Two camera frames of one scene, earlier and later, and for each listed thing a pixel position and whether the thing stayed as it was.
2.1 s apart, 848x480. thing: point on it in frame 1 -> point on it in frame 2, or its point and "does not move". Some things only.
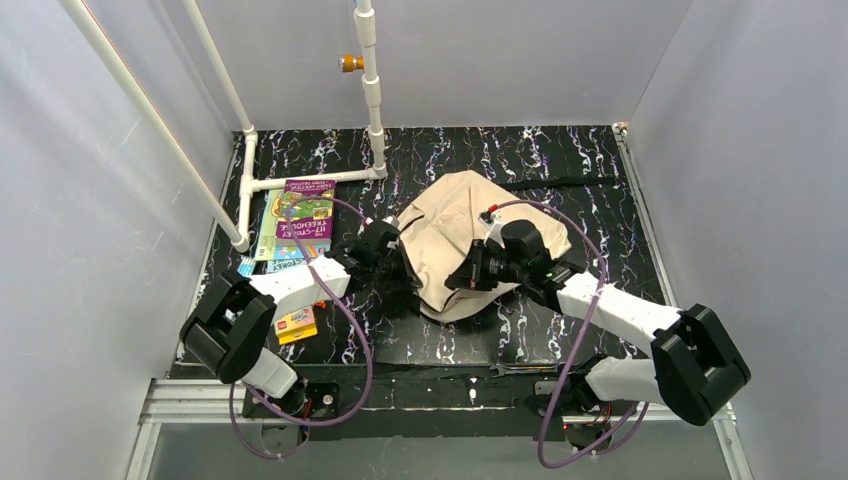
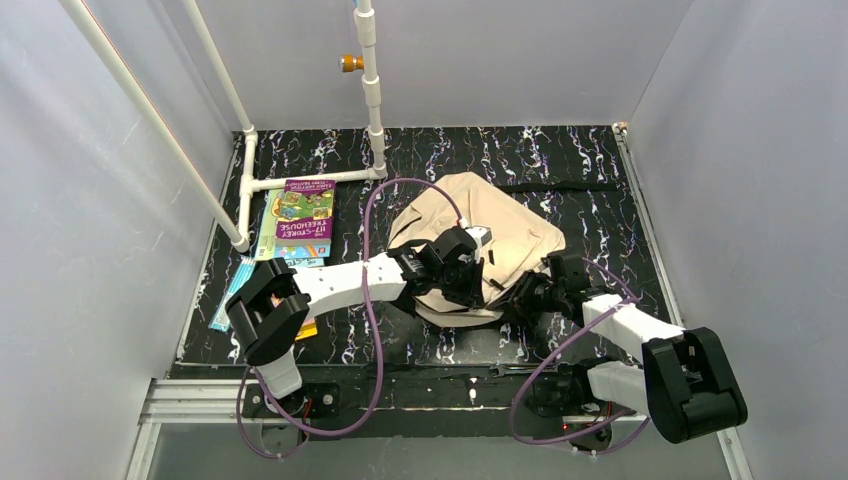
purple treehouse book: [313, 219] does not move
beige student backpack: [436, 227] does not move
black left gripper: [400, 263] -> [468, 285]
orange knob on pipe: [349, 63] does not move
